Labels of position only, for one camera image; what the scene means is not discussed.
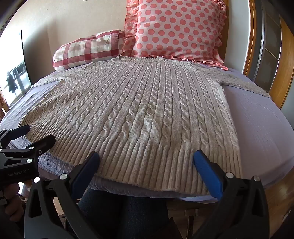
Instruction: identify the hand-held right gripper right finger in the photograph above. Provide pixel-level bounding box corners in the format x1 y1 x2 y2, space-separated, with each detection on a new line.
192 149 270 239

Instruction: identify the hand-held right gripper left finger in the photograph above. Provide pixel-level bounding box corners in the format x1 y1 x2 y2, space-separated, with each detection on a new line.
24 151 100 239

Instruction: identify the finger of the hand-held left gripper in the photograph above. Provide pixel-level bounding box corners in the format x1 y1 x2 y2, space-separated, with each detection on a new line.
0 135 56 162
0 124 31 148

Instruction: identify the beige cable-knit sweater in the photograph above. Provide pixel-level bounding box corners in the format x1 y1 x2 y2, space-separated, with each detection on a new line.
18 56 272 196

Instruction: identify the person's left hand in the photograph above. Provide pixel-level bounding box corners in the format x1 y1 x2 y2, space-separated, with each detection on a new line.
4 183 24 216

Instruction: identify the person's left leg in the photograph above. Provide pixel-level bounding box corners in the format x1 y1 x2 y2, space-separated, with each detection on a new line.
77 188 129 239

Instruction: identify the person's leg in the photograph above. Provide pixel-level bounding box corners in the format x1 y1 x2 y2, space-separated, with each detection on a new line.
125 195 171 239
77 188 129 239

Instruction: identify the lavender bedspread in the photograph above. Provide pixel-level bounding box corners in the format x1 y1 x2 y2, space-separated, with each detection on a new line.
0 67 294 205

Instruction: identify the person's right leg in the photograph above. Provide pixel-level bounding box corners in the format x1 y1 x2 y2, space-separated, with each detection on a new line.
125 195 171 239

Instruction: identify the red white checked pillow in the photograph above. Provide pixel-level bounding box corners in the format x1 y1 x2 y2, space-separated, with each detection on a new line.
52 30 126 72

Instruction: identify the wooden glass cabinet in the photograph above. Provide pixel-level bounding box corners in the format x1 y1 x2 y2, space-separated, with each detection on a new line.
243 0 294 111

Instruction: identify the pink polka-dot ruffled pillow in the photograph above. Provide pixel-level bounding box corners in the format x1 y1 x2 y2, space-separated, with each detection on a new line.
121 0 229 71

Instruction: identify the black and white wall poster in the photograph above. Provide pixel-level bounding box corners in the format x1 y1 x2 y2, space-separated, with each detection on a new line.
0 30 32 106

